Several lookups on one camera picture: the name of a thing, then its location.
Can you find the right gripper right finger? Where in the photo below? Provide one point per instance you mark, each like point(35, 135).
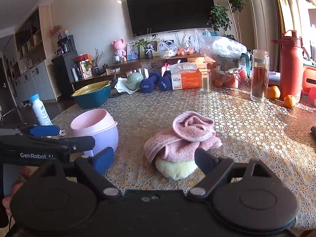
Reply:
point(214, 169)

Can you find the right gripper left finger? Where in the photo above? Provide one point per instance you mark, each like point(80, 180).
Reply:
point(90, 172)

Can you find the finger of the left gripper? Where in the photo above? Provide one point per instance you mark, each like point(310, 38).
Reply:
point(78, 144)
point(39, 131)

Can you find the pink and lilac colander bowl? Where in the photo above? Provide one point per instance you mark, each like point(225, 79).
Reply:
point(99, 124)

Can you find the pink towel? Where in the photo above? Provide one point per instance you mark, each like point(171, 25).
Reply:
point(177, 144)

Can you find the person's left hand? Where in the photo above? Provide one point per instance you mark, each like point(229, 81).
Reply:
point(14, 178)

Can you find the white bottle blue cap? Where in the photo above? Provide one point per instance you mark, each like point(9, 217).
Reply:
point(40, 111)

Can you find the pale green round cushion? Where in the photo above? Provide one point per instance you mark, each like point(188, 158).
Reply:
point(175, 171)

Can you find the teal bowl with yellow strainer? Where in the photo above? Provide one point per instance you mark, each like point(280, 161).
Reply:
point(92, 95)

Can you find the white cloth under pot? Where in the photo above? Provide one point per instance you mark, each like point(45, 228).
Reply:
point(121, 86)

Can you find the black side cabinet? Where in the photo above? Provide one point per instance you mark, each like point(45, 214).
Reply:
point(62, 65)

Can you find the green ceramic pot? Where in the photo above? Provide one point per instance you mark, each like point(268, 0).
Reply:
point(133, 80)

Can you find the clear drinking glass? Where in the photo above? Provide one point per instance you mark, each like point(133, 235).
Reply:
point(206, 82)

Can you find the blue dumbbell left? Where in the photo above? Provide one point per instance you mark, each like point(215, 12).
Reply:
point(147, 85)

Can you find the blue dumbbell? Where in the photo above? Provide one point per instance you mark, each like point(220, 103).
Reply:
point(147, 85)
point(164, 83)

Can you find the wooden tv console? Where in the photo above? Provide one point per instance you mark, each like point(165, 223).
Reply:
point(152, 65)

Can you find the pink plush bear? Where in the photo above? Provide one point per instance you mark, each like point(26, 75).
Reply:
point(120, 53)

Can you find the orange fruit left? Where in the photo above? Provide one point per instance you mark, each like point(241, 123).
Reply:
point(274, 93)

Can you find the orange fruit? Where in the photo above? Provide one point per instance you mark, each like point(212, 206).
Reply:
point(274, 93)
point(290, 101)

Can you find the orange tissue box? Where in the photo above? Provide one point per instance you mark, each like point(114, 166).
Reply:
point(185, 76)

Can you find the blue dumbbell right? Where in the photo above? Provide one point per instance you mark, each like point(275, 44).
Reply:
point(164, 83)

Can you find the orange fruit right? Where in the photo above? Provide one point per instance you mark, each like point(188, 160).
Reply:
point(290, 101)

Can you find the plastic bag of fruit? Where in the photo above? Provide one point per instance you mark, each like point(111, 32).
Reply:
point(232, 61)

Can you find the framed photo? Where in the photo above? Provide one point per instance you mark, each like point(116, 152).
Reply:
point(152, 48)

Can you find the red container on table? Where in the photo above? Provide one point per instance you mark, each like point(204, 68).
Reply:
point(309, 79)

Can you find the red water jug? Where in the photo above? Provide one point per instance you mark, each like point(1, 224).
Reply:
point(291, 64)

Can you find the green potted tree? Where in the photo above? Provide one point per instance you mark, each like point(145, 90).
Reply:
point(227, 19)

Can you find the yellow curtain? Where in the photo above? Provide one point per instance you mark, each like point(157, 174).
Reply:
point(284, 14)

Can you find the wooden wall shelf unit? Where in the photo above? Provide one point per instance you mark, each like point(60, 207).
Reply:
point(28, 58)

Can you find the black wall television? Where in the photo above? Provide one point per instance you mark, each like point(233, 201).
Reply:
point(159, 16)

